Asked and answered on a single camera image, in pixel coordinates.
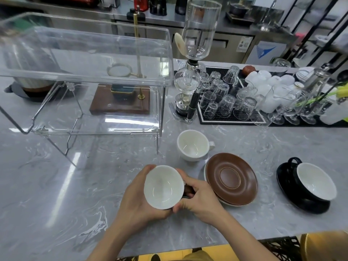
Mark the person's right hand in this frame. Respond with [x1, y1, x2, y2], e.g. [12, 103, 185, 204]
[173, 167, 232, 227]

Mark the white saucer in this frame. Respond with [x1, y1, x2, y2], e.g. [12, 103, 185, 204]
[203, 163, 247, 208]

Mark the white ceramic vase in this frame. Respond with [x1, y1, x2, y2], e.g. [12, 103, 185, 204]
[319, 98, 348, 125]

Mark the yellow flower green stem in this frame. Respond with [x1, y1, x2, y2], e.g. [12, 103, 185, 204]
[296, 83, 348, 106]

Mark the black coffee cup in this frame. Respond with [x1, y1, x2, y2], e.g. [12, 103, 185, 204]
[287, 157, 337, 202]

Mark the tan wooden stool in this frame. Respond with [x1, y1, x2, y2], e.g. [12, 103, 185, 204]
[300, 231, 348, 261]

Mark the small clear glass pitcher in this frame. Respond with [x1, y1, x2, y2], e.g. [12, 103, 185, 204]
[231, 78, 257, 102]

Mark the large clear wine glass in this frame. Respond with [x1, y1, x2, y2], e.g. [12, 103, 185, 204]
[270, 58, 291, 68]

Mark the black metal lattice frame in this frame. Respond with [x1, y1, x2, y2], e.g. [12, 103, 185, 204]
[258, 236, 302, 261]

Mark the black tamping station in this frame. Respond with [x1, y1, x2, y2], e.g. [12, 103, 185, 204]
[126, 5, 146, 21]

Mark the cluster of clear stemmed glasses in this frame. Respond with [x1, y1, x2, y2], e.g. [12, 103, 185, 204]
[268, 89, 327, 126]

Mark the glass pot steel lid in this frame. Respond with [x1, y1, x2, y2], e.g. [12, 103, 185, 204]
[304, 63, 334, 91]

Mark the person's left forearm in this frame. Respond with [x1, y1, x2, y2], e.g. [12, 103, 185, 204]
[86, 217, 142, 261]

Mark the large clear glass pitcher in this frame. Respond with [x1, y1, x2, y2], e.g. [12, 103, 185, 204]
[250, 87, 299, 127]

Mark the black cooking pot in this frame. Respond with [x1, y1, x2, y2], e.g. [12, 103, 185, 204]
[228, 0, 252, 18]

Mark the black induction cooker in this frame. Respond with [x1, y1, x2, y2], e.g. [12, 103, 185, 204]
[225, 11, 256, 25]

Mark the clear acrylic two-tier shelf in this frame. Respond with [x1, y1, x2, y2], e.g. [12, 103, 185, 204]
[0, 12, 175, 167]

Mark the white appliance blue logo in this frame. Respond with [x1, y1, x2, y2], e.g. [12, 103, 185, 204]
[246, 40, 287, 66]

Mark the brown coffee cup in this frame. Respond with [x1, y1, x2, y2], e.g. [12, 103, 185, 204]
[143, 165, 196, 210]

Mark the white-bordered black bar mat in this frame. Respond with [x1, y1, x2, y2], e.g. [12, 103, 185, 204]
[196, 66, 268, 125]

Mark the steel gooseneck kettle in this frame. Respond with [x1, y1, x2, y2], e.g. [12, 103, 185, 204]
[5, 32, 59, 91]

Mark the person's left hand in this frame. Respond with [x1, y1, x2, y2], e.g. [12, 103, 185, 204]
[114, 164, 174, 232]

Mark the stack of white plates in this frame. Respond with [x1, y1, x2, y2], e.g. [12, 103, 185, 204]
[295, 66, 316, 82]

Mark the glass siphon coffee maker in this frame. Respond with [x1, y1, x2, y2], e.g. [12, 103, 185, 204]
[168, 0, 223, 125]

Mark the black long-handled spoon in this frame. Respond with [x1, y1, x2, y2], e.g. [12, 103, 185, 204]
[326, 69, 348, 93]

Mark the bamboo stirring paddle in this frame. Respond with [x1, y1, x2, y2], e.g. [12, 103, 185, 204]
[174, 32, 188, 56]

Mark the cluster of white ceramic cups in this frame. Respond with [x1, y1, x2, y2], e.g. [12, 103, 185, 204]
[244, 70, 305, 113]

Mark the cluster of clear glass tumblers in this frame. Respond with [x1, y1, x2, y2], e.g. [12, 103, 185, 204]
[198, 65, 266, 121]

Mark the steel sink faucet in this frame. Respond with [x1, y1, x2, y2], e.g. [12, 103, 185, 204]
[258, 0, 278, 32]

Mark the white coffee cup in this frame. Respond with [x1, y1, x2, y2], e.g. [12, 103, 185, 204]
[177, 129, 216, 162]

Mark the brown saucer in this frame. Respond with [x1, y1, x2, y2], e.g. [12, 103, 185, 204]
[205, 152, 258, 206]

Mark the black metal storage rack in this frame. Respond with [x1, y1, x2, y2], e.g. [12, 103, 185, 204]
[280, 0, 348, 68]

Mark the long black bar mat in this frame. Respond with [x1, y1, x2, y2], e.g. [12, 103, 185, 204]
[238, 69, 348, 128]

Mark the black saucer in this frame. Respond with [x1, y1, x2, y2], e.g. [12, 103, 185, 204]
[276, 161, 331, 215]

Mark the wooden brass pour-over stand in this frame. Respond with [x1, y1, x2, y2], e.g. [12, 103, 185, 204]
[89, 12, 152, 116]

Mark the stainless steel cabinet unit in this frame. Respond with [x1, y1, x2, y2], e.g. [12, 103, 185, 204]
[0, 0, 299, 66]

